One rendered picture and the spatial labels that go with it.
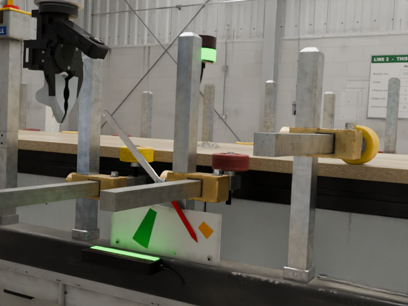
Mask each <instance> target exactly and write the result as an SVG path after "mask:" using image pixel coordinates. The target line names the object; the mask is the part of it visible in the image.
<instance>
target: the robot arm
mask: <svg viewBox="0 0 408 306"><path fill-rule="evenodd" d="M33 2H34V4H35V5H37V6H38V7H39V9H38V10H32V18H36V19H37V26H36V39H31V40H24V51H23V68H28V69H29V70H41V71H44V86H43V87H42V88H41V89H40V90H37V91H36V94H35V98H36V100H37V102H39V103H41V104H44V105H46V106H49V107H51V108H52V112H53V115H54V117H55V119H56V121H57V123H64V122H65V120H66V118H67V117H68V115H69V113H70V111H71V110H72V108H73V105H74V104H75V101H76V99H77V98H78V95H79V92H80V89H81V86H82V83H83V59H82V54H81V53H82V52H83V53H84V54H85V55H86V56H88V57H89V58H93V59H97V58H98V59H102V60H103V59H104V58H105V56H106V54H107V52H108V50H109V47H108V46H107V45H105V44H104V42H102V40H100V39H98V38H96V37H94V36H92V35H91V34H89V33H88V32H86V31H85V30H83V29H82V28H81V27H79V26H78V25H76V24H75V23H74V22H72V21H70V20H69V19H77V18H78V11H80V10H82V9H83V8H84V0H34V1H33ZM26 48H29V61H28V62H26ZM63 72H66V73H67V74H68V76H67V75H60V74H59V73H63Z"/></svg>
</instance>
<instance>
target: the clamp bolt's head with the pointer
mask: <svg viewBox="0 0 408 306"><path fill-rule="evenodd" d="M156 183H163V182H162V181H161V180H157V181H156ZM171 203H172V205H173V206H174V208H175V210H176V211H177V213H178V215H179V217H180V218H181V220H182V222H183V224H184V225H185V227H186V229H187V230H188V232H189V234H190V235H191V237H192V238H193V239H194V240H195V241H196V242H197V243H198V241H197V237H196V234H195V232H194V230H193V229H192V227H191V225H190V224H189V222H188V220H187V219H186V217H185V215H184V213H183V212H182V210H181V209H180V207H179V205H178V203H177V202H176V201H172V202H171Z"/></svg>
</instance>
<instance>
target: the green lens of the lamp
mask: <svg viewBox="0 0 408 306"><path fill-rule="evenodd" d="M201 59H203V60H213V61H214V62H215V61H216V50H214V49H207V48H202V57H201Z"/></svg>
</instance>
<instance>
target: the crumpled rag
mask: <svg viewBox="0 0 408 306"><path fill-rule="evenodd" d="M197 147H198V148H208V149H209V148H217V149H218V148H220V146H219V145H218V144H217V143H215V144H211V143H210V142H209V141H207V142H206V140H205V141H204V142H201V143H199V144H198V145H197Z"/></svg>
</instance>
